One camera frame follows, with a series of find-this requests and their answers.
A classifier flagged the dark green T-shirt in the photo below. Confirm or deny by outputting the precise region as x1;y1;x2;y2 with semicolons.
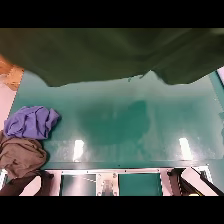
0;28;224;88

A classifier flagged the purple garment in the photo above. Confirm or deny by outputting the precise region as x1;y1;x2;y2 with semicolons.
3;105;61;141

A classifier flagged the brown garment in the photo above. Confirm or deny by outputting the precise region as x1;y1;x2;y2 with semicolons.
0;130;48;183

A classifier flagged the silver frame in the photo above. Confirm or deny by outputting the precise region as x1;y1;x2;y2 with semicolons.
0;166;214;197

